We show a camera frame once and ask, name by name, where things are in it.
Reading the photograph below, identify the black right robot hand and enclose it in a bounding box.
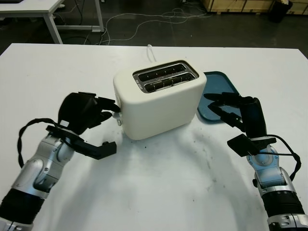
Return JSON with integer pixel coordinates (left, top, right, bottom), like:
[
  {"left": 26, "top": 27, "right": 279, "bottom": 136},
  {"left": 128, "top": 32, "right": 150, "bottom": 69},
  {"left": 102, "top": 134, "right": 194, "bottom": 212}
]
[{"left": 203, "top": 92, "right": 268, "bottom": 139}]

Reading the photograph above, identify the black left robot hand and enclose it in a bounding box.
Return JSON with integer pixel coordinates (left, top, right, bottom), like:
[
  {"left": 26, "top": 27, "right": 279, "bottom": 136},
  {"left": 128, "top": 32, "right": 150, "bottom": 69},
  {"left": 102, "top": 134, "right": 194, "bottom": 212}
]
[{"left": 57, "top": 91, "right": 121, "bottom": 135}]

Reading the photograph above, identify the blue plastic tray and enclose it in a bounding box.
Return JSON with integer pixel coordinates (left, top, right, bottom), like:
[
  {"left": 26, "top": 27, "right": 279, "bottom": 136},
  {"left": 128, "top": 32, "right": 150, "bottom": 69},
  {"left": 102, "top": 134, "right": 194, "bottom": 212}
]
[{"left": 197, "top": 70, "right": 243, "bottom": 125}]

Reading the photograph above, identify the cream two-slot toaster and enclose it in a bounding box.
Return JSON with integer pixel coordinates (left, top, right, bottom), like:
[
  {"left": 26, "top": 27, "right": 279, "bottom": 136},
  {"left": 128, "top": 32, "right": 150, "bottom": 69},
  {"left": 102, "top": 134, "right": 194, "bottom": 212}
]
[{"left": 113, "top": 59, "right": 207, "bottom": 141}]

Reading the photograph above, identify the black waste bin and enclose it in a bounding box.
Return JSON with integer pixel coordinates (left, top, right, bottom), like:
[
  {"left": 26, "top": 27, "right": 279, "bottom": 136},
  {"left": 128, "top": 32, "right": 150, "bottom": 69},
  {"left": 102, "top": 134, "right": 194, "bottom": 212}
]
[{"left": 271, "top": 0, "right": 293, "bottom": 24}]

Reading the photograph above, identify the white desk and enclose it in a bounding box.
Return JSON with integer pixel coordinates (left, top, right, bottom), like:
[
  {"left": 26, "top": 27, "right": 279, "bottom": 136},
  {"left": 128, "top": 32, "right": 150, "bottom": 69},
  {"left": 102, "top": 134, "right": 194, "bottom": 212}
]
[{"left": 0, "top": 0, "right": 104, "bottom": 44}]

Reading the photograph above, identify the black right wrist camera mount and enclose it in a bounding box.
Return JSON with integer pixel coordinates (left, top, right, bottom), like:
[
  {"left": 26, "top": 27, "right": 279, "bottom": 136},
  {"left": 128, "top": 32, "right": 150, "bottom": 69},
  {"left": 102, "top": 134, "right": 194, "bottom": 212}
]
[{"left": 227, "top": 134, "right": 276, "bottom": 157}]

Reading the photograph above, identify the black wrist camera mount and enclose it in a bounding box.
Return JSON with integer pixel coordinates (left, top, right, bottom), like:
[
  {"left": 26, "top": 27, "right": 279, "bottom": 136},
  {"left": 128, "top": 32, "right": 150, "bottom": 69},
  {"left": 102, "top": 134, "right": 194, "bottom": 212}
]
[
  {"left": 227, "top": 134, "right": 276, "bottom": 157},
  {"left": 46, "top": 125, "right": 117, "bottom": 161}
]

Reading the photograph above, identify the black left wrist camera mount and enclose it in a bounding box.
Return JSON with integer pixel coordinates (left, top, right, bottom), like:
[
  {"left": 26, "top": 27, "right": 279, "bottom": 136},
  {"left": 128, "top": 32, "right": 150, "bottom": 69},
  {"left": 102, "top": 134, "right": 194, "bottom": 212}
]
[{"left": 46, "top": 125, "right": 117, "bottom": 161}]

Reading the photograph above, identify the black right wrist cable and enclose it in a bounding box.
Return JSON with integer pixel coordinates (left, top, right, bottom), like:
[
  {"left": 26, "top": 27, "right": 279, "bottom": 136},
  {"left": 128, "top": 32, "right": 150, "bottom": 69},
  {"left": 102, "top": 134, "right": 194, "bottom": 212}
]
[{"left": 247, "top": 134, "right": 302, "bottom": 181}]

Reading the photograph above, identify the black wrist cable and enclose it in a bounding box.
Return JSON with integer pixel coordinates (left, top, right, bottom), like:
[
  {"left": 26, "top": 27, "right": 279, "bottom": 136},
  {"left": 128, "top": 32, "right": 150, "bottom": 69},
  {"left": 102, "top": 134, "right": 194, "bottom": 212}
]
[
  {"left": 247, "top": 134, "right": 302, "bottom": 181},
  {"left": 16, "top": 117, "right": 61, "bottom": 169}
]

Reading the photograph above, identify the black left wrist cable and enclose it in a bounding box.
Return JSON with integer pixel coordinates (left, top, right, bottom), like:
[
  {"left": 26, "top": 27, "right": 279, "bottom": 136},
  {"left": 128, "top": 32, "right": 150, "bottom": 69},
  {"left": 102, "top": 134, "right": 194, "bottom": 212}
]
[{"left": 16, "top": 117, "right": 61, "bottom": 169}]

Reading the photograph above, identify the white toaster power cord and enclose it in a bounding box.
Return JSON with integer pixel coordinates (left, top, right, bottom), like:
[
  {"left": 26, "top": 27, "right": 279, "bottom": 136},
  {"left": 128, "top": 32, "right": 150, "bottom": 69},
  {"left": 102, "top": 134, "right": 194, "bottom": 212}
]
[{"left": 146, "top": 44, "right": 157, "bottom": 63}]

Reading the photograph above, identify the white floor cable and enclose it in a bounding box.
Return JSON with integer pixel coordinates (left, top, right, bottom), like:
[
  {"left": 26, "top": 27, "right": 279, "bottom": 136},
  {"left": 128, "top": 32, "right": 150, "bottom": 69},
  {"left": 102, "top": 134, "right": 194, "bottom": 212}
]
[{"left": 101, "top": 8, "right": 212, "bottom": 46}]

